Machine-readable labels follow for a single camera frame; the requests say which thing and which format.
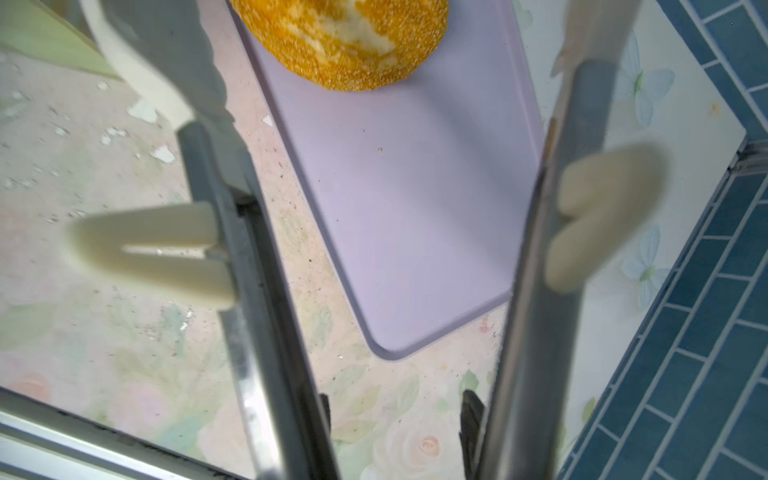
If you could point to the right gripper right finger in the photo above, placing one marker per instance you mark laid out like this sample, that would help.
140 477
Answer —
587 204

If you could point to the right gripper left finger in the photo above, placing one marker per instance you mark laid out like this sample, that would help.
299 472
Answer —
219 249

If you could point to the white green paper bag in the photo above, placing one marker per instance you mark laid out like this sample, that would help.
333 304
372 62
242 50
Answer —
52 31

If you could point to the sesame oval bread loaf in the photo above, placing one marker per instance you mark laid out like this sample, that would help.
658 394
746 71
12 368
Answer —
347 45

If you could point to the lavender plastic tray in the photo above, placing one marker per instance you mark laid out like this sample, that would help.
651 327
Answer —
420 189

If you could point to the aluminium front rail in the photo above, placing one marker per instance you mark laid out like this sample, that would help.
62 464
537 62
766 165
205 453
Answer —
39 441

